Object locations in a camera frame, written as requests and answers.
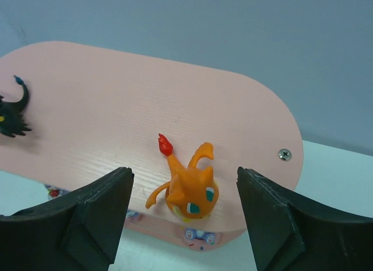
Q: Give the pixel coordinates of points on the blue bunny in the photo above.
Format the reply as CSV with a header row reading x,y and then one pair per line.
x,y
198,237

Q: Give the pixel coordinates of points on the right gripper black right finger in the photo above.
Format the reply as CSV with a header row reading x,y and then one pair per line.
x,y
289,231

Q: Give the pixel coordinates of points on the pink three-tier shelf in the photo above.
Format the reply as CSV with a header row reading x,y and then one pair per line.
x,y
93,110

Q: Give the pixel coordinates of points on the orange spiky creature toy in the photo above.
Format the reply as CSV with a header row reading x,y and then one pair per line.
x,y
191,193

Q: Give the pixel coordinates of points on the black bat creature toy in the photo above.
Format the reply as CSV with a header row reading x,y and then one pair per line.
x,y
12,122

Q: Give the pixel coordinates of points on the purple bunny donut toy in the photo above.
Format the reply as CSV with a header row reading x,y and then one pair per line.
x,y
133,216

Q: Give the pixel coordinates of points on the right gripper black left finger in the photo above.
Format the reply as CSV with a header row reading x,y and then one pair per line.
x,y
80,230

